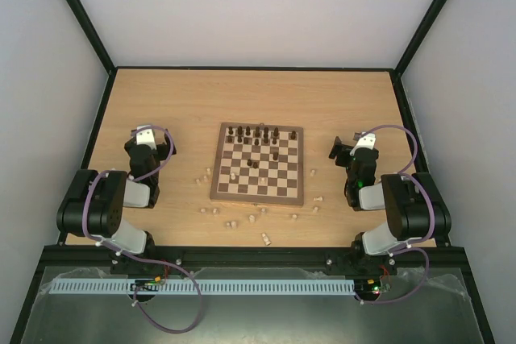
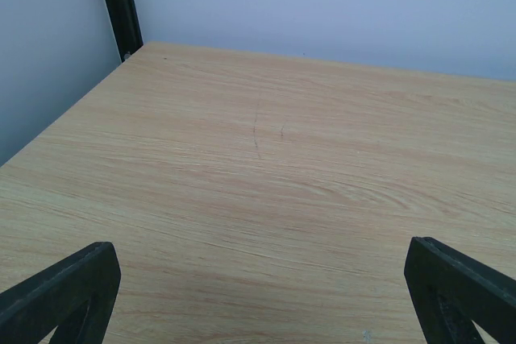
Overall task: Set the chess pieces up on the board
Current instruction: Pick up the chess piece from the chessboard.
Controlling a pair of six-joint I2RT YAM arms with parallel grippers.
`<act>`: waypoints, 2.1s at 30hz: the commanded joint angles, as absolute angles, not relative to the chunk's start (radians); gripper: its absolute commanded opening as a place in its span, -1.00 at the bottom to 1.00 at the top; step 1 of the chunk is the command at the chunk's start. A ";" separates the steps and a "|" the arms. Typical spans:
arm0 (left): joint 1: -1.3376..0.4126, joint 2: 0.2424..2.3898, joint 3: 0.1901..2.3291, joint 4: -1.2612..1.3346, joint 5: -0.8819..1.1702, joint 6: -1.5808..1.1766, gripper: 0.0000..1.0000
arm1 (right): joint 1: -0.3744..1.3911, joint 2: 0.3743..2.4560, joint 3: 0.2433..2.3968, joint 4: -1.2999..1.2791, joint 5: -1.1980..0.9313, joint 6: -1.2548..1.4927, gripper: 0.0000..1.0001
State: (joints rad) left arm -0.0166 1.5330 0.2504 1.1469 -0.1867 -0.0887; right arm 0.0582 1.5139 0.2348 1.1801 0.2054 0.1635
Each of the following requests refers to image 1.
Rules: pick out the white slotted cable duct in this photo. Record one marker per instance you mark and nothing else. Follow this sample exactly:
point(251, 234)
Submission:
point(205, 287)

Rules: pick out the wooden chess board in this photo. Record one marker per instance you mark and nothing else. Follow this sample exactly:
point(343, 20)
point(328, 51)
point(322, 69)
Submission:
point(284, 178)

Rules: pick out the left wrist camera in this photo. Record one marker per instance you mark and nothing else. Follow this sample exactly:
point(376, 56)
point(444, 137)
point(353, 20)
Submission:
point(144, 135)

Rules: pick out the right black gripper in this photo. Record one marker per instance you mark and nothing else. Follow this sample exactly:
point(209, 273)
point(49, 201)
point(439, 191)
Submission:
point(343, 155)

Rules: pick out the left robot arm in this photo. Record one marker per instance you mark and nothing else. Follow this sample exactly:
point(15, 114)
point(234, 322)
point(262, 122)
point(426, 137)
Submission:
point(94, 202)

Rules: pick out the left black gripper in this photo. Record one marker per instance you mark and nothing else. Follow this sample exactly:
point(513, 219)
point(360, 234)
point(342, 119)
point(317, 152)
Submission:
point(166, 153)

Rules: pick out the black aluminium frame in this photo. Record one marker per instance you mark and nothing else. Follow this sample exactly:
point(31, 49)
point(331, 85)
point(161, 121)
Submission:
point(444, 254)

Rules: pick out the lying light chess piece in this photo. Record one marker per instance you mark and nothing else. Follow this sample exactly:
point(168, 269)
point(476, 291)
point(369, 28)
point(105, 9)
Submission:
point(266, 239)

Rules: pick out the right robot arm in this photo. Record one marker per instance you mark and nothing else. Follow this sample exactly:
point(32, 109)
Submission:
point(414, 208)

